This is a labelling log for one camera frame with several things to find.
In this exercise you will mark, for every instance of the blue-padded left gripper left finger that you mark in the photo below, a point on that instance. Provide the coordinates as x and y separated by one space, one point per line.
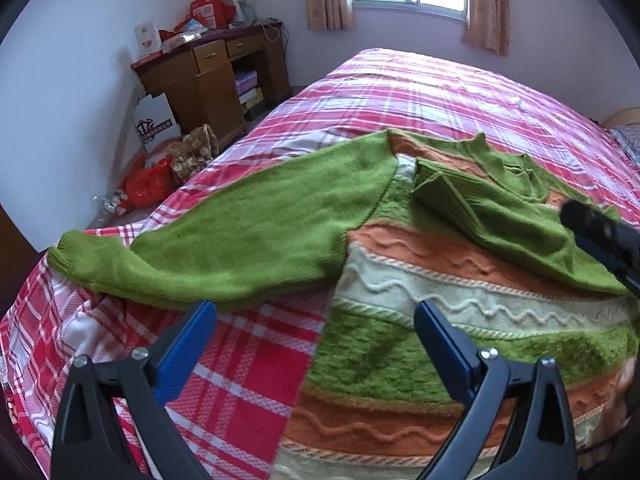
89 442

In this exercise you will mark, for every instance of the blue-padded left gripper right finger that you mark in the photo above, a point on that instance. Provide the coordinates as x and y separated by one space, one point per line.
539 441

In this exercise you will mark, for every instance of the green orange striped knit sweater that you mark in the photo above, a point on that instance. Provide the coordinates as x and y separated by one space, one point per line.
317 265

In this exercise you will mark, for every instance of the grey patterned pillow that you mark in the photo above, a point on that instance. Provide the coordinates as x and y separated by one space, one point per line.
628 136

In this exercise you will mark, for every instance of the red white plaid bed sheet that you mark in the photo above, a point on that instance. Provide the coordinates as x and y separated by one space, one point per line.
53 319

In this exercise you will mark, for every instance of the right beige floral curtain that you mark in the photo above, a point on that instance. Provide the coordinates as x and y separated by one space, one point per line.
487 26

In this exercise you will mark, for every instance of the red plastic bag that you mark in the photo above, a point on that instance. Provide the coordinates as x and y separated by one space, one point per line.
148 186

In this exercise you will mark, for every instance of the brown patterned fabric bag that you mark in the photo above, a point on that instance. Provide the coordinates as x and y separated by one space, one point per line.
193 152

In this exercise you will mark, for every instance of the white printed paper bag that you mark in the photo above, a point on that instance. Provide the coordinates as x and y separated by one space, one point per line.
155 122

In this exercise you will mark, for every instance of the brown wooden desk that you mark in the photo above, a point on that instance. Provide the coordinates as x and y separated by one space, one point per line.
199 78

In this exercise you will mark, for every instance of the stacked boxes under desk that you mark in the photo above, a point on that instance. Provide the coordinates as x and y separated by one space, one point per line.
250 94

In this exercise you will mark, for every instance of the white card box on desk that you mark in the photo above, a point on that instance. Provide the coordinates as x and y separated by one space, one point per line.
148 38

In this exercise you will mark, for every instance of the red gift box on desk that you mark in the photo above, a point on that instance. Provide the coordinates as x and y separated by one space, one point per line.
213 14

